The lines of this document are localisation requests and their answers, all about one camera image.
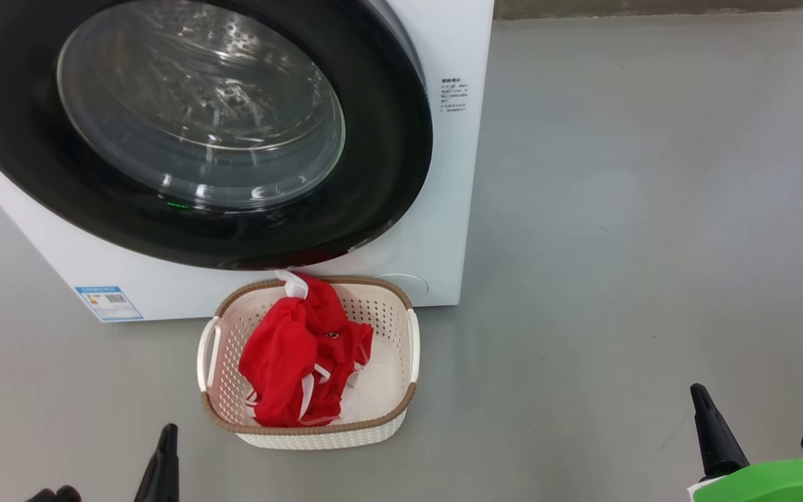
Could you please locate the cream laundry basket brown rim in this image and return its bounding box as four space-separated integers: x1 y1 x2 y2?
197 275 421 450

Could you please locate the white front-load washing machine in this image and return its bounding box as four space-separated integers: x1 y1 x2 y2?
0 0 495 323

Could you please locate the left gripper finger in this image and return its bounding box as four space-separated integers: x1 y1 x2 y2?
134 423 181 502

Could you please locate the blue energy label sticker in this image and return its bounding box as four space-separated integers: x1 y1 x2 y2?
74 285 144 322

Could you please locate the black glass washing machine door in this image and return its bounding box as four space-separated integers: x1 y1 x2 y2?
0 0 434 271

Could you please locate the round drain filter cover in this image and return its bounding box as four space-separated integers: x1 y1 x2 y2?
374 273 430 301

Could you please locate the red garment white trim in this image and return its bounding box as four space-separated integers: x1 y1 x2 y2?
238 272 375 428

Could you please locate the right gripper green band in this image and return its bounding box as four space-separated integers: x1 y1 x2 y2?
687 383 803 502

